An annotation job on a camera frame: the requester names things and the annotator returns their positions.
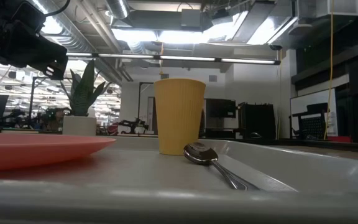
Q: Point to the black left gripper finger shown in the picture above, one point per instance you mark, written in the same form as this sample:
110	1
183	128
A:
56	70

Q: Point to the coral red round plate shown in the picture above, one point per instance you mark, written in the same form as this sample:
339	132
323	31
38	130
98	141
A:
36	151

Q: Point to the yellow ribbed cup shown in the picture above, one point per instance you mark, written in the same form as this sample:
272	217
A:
179	118

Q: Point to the black background robot arm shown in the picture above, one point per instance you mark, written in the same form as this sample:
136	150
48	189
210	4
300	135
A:
134	125

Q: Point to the grey plastic tray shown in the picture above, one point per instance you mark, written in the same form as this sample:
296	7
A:
166	174

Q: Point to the silver metal spoon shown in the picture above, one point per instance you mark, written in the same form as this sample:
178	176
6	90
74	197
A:
200	154

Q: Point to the red flat tray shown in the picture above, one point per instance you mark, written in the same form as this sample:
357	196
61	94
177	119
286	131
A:
339	138

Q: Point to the green snake plant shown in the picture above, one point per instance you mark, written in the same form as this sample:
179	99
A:
84	93

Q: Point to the person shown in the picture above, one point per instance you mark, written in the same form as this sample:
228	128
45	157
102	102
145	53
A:
54	119

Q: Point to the white plant pot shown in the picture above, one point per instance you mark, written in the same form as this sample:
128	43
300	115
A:
79	126

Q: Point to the LED light bar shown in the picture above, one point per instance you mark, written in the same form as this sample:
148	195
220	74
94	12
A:
182	58

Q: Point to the dark square cabinet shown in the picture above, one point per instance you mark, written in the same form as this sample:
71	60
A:
221	109

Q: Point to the black box-shaped machine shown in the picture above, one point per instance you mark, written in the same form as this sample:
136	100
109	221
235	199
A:
256	121

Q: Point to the white board panel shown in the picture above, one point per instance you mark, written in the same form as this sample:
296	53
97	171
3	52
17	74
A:
300	99

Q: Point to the black mesh basket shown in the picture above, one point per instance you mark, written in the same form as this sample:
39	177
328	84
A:
314	126

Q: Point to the black background robot frame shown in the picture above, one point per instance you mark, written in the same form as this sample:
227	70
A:
140	105

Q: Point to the black aluminium table frame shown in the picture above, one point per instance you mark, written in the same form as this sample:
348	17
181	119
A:
322	144

